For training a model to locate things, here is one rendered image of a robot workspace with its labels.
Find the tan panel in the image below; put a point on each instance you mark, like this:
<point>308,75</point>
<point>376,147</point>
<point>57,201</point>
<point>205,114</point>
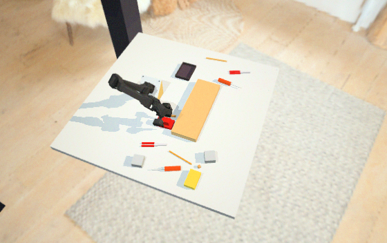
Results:
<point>195,111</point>

